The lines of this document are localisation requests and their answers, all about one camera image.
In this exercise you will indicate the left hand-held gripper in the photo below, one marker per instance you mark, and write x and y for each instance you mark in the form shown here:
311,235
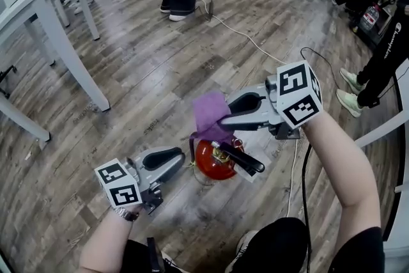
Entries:
121,188

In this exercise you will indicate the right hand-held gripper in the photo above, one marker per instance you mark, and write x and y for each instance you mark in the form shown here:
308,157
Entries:
297,96

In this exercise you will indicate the purple cloth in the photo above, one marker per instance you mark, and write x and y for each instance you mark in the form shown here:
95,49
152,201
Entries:
211,112

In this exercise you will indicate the red fire extinguisher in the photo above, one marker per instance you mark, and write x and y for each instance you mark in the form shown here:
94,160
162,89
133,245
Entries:
214,166

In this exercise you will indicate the person's left forearm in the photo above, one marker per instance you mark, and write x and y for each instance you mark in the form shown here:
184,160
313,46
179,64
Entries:
105,239

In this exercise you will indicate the person's right forearm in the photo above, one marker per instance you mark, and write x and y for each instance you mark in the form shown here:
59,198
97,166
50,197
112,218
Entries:
345,169

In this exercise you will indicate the yellow plastic tie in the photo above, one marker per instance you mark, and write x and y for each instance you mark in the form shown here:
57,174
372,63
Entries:
192,166

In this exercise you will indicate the paper tag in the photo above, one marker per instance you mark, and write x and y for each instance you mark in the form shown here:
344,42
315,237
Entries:
252,174

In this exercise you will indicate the silver wristwatch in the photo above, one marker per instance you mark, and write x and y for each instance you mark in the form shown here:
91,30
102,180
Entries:
126,214

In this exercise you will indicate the person's left white shoe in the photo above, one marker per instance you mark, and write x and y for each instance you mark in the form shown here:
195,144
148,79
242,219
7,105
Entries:
167,263

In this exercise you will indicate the person's white shoe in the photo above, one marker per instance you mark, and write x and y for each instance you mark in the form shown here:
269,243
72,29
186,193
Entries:
243,243
167,263

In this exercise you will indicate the person's right white shoe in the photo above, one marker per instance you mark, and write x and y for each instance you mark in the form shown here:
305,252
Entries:
243,243

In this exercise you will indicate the person's black trousers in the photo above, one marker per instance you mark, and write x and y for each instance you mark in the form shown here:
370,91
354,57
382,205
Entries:
278,246

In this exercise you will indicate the large white table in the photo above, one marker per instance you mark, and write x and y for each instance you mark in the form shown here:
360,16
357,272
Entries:
64,51

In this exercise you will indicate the large water bottle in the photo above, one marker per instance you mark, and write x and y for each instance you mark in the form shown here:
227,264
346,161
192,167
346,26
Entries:
369,17

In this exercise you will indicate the person's black shirt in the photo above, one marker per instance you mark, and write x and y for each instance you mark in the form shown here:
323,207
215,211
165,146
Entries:
358,252

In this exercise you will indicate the black office chair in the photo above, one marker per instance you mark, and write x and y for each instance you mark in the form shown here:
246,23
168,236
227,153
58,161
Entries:
6,73

